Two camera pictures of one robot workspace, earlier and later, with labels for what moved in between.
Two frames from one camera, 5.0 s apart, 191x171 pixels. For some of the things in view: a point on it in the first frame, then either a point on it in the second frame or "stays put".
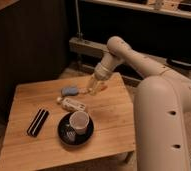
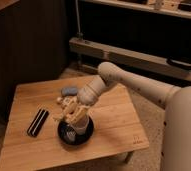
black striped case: (38, 122) stays put
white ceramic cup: (79, 121) stays put
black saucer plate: (68, 134) stays put
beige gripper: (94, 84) to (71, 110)
